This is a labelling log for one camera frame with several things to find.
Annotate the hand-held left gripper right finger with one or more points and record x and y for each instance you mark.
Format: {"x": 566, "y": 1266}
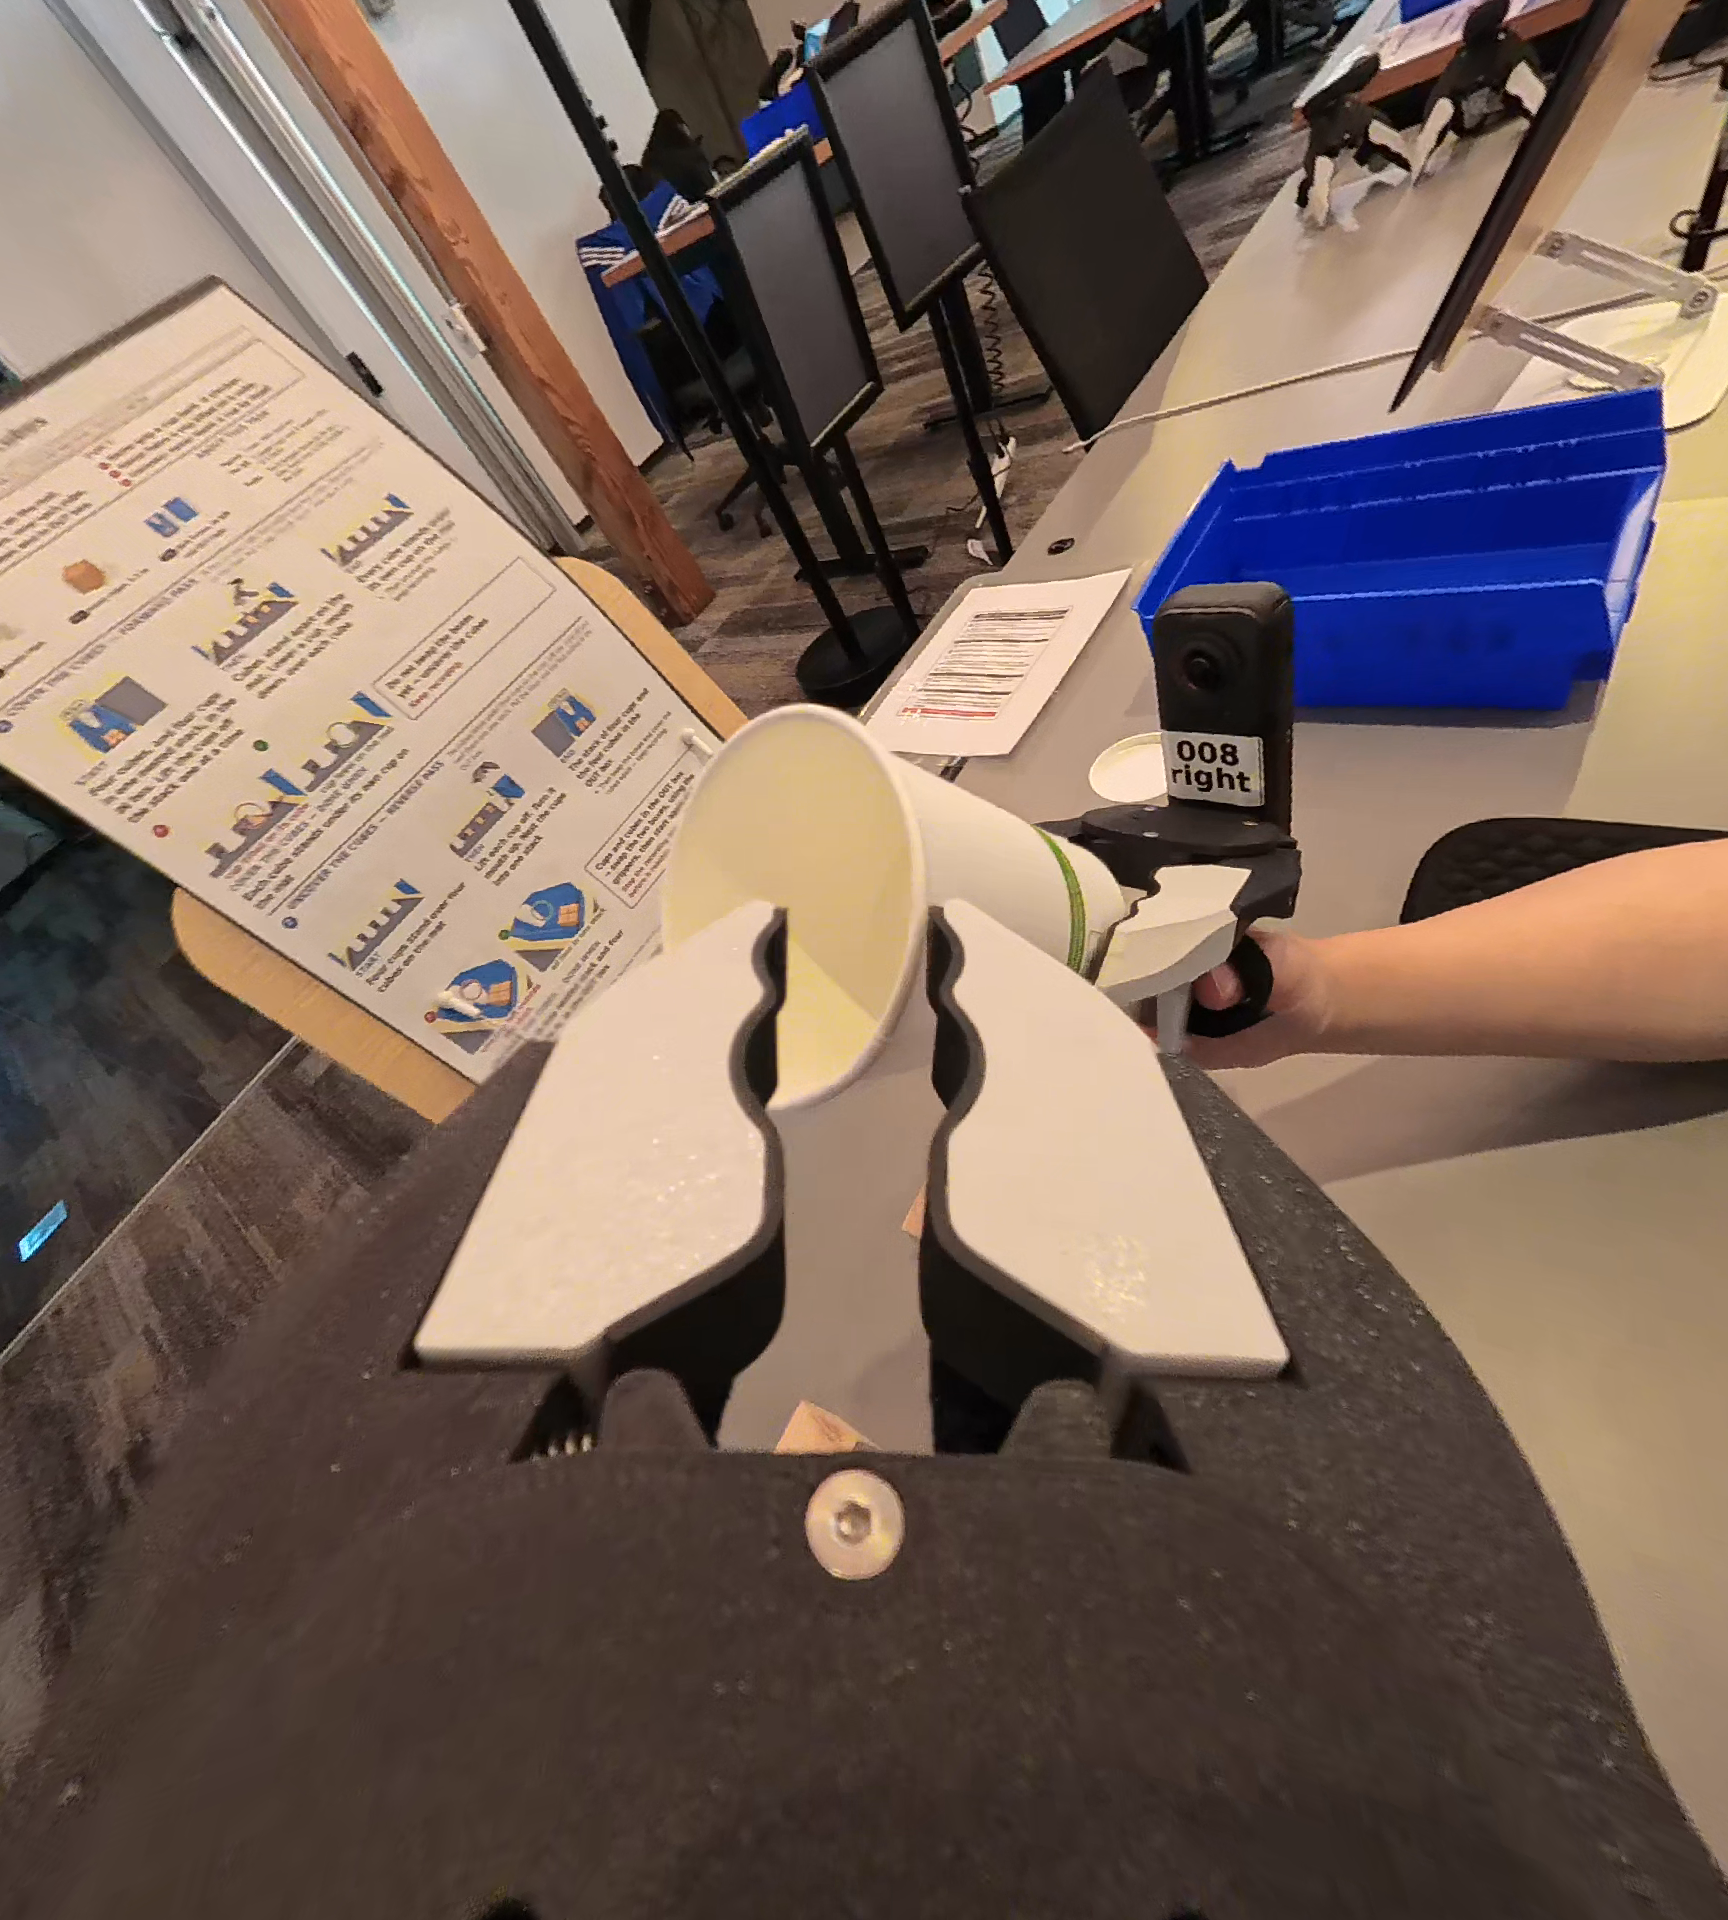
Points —
{"x": 1089, "y": 1200}

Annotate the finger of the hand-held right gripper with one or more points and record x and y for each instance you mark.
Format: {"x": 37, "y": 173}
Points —
{"x": 1179, "y": 922}

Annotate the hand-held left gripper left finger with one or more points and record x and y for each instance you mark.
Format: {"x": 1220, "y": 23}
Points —
{"x": 609, "y": 1200}

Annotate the white paper cup green band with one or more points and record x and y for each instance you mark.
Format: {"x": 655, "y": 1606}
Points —
{"x": 789, "y": 855}
{"x": 1122, "y": 768}

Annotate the blue plastic bin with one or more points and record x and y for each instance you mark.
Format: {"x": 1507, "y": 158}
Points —
{"x": 1405, "y": 600}

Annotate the person's right forearm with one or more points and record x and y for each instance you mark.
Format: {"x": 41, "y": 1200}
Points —
{"x": 1555, "y": 945}

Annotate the person's right hand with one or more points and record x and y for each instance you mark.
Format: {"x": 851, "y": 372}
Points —
{"x": 1298, "y": 998}

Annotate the laminated paper sheet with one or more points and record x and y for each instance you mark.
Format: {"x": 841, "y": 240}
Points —
{"x": 998, "y": 661}

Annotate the black quilted wrist rest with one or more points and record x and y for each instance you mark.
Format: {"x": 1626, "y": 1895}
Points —
{"x": 1555, "y": 863}

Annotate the black office chair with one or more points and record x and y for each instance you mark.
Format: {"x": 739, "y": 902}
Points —
{"x": 1089, "y": 240}

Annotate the idle black white gripper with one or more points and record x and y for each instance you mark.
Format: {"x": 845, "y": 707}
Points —
{"x": 1479, "y": 68}
{"x": 1345, "y": 142}

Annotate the black portrait display stand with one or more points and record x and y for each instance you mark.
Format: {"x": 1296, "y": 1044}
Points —
{"x": 797, "y": 284}
{"x": 902, "y": 181}

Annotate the printed instruction sheet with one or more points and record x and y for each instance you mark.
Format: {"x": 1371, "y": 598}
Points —
{"x": 278, "y": 600}

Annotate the blue jacket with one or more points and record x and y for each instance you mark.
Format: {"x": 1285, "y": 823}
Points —
{"x": 624, "y": 301}

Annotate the wooden pillar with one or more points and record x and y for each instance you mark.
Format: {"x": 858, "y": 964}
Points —
{"x": 505, "y": 330}

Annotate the black pole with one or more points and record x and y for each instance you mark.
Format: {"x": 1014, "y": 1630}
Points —
{"x": 609, "y": 164}

